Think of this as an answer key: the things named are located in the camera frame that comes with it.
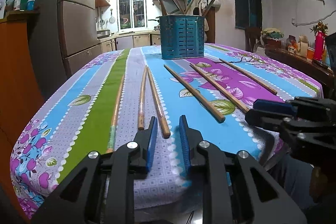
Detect wooden chopstick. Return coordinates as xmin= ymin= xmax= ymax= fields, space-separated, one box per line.
xmin=189 ymin=63 xmax=249 ymax=114
xmin=138 ymin=65 xmax=147 ymax=130
xmin=106 ymin=75 xmax=125 ymax=153
xmin=219 ymin=59 xmax=277 ymax=95
xmin=164 ymin=65 xmax=225 ymax=123
xmin=147 ymin=66 xmax=171 ymax=139

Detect kitchen window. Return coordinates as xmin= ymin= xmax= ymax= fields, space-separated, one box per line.
xmin=117 ymin=0 xmax=147 ymax=31

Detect wooden chopstick on table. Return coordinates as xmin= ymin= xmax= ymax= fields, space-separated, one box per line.
xmin=138 ymin=65 xmax=147 ymax=130
xmin=164 ymin=65 xmax=225 ymax=123
xmin=147 ymin=66 xmax=171 ymax=139
xmin=106 ymin=75 xmax=125 ymax=153

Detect dark wooden side table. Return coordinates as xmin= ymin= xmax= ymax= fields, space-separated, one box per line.
xmin=265 ymin=45 xmax=335 ymax=100

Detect floral striped tablecloth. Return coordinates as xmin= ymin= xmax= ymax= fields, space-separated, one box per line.
xmin=10 ymin=43 xmax=324 ymax=222

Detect potted flowers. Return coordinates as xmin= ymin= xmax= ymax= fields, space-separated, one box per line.
xmin=261 ymin=27 xmax=284 ymax=48

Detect dark wooden chair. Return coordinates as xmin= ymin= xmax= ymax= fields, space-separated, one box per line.
xmin=245 ymin=27 xmax=264 ymax=52

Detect red thermos flask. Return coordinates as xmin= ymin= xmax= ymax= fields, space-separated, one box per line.
xmin=313 ymin=31 xmax=326 ymax=61

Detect blue perforated utensil holder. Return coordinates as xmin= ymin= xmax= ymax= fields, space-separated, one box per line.
xmin=159 ymin=15 xmax=205 ymax=60

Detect chopstick standing in holder left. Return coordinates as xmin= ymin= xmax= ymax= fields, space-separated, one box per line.
xmin=159 ymin=0 xmax=167 ymax=16

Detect chopstick standing in holder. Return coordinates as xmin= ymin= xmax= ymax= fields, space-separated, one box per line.
xmin=159 ymin=0 xmax=167 ymax=16
xmin=184 ymin=0 xmax=194 ymax=15

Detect chopstick standing in holder right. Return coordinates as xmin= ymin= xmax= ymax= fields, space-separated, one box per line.
xmin=184 ymin=0 xmax=194 ymax=15

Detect grey three-door refrigerator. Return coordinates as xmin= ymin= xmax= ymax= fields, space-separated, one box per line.
xmin=19 ymin=0 xmax=104 ymax=77

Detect steel range hood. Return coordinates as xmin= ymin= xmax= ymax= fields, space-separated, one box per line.
xmin=152 ymin=0 xmax=185 ymax=16

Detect orange wooden cabinet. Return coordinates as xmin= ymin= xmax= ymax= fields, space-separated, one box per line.
xmin=1 ymin=11 xmax=43 ymax=223

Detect blue capped jar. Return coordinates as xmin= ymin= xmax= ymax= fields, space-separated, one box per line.
xmin=26 ymin=0 xmax=35 ymax=11

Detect white medicine bottle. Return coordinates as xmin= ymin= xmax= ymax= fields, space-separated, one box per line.
xmin=13 ymin=0 xmax=21 ymax=11

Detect green box on cabinet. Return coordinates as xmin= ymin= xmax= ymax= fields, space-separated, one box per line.
xmin=19 ymin=0 xmax=33 ymax=11

